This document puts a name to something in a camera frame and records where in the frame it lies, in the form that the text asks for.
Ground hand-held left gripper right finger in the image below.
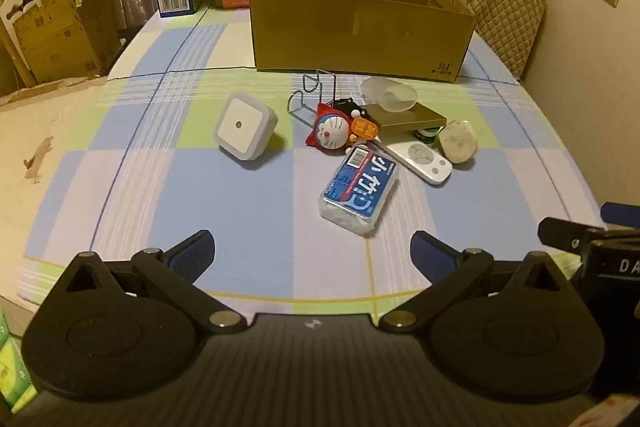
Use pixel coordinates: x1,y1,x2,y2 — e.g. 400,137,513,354
380,229,581,333

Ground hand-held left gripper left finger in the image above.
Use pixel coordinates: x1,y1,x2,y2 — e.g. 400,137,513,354
47,229,248,335

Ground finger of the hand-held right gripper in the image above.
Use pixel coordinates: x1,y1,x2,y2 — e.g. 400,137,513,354
600,202,640,229
538,217,601,254

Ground white remote control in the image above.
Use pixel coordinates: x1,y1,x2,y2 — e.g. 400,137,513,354
385,139,453,184

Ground blue label floss pick pack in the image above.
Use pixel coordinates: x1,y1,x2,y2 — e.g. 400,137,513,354
318,145,400,236

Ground beige oval stone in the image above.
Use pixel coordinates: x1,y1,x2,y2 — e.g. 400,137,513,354
438,120,478,164

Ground white square night light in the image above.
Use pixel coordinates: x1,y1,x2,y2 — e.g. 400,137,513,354
215,92,279,160

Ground beige box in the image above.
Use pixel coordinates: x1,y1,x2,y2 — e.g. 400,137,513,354
367,103,447,132

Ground red and blue cat figurine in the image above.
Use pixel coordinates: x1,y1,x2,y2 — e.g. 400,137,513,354
306,103,379,155

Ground clear plastic cup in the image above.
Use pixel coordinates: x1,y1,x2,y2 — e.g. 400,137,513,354
361,76,418,114

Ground small black toy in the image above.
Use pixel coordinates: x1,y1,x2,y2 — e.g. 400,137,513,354
332,98,366,118

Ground metal wire rack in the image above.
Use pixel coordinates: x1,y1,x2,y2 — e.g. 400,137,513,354
288,69,341,124

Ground brown cardboard box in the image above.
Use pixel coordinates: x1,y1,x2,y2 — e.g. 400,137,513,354
249,0,476,82

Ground green packets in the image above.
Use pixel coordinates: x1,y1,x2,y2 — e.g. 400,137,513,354
0,307,38,413

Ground beige quilted chair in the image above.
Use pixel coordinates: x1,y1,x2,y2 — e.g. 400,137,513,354
432,0,549,80

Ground brown cardboard carton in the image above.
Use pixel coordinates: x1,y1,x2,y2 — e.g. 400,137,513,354
12,0,121,85

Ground white carved chair back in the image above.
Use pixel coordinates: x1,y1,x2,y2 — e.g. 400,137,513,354
0,0,43,38

